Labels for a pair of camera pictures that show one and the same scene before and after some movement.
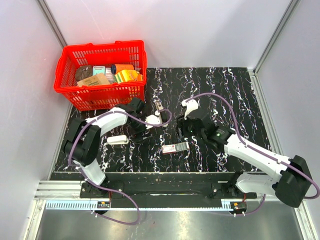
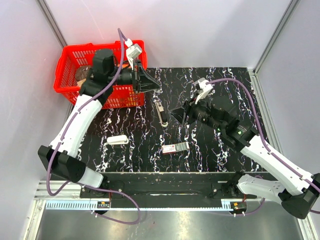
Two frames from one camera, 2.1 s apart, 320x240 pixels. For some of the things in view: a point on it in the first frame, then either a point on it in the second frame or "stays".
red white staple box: x=174 y=148 stays
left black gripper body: x=137 y=129 -> x=136 y=76
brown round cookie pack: x=83 y=71 stays
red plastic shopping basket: x=103 y=96 stays
